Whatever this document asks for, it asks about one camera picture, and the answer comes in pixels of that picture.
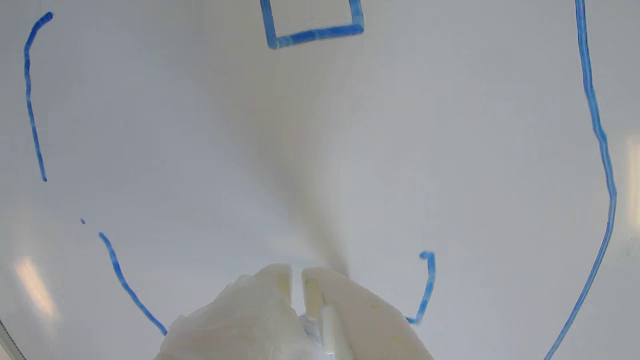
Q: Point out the white whiteboard with metal frame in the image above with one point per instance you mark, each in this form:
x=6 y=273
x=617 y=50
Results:
x=200 y=125

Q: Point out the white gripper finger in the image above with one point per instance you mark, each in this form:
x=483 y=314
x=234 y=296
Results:
x=365 y=325
x=245 y=320

